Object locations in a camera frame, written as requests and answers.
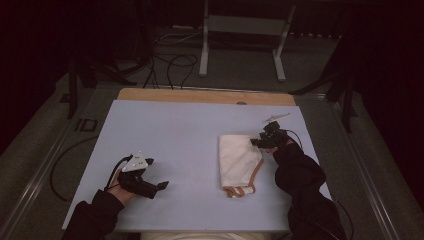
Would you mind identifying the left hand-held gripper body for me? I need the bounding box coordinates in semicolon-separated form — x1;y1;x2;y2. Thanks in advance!
117;151;160;200

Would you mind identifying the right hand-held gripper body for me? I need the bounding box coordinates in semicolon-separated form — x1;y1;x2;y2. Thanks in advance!
259;113;292;150

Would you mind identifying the cream baby bodysuit brown trim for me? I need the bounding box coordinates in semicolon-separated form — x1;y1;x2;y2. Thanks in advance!
218;134;265;199

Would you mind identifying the person's right hand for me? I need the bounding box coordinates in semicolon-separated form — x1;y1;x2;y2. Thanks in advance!
266;138;296;156

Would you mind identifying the person's left hand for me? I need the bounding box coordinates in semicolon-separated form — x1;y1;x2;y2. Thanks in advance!
106;169;138;207

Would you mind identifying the light blue table mat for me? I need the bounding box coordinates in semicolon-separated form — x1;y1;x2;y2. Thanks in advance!
61;99;333;233

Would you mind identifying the black tripod stand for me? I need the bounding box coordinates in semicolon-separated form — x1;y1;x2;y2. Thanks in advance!
288;33;359;134
59;56;138;120

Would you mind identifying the white metal stand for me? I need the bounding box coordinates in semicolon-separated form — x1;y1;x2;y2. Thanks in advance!
198;0;297;83

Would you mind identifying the left hand-held gripper black cable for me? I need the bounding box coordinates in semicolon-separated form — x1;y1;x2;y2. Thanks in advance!
103;154;134;193

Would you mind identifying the hand-held gripper black cable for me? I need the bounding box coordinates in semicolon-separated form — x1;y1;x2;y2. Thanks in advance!
103;154;134;193
283;129;304;151

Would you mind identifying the right hand-held gripper black cable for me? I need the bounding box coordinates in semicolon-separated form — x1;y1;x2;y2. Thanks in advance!
283;129;304;151

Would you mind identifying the long curved black floor cable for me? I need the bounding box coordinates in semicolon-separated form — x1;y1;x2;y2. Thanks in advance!
49;135;99;203

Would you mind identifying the looped black floor cable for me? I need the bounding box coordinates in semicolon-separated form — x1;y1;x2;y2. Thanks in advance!
166;54;199;90

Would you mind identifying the metal floor rail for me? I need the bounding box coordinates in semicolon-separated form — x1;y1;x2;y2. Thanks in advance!
328;99;399;240
0;109;91;240

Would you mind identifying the short black floor cable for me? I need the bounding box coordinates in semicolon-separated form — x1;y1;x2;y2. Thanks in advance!
334;199;354;240

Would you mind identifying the white floor cable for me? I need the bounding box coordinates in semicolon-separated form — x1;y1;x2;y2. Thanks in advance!
154;29;204;46

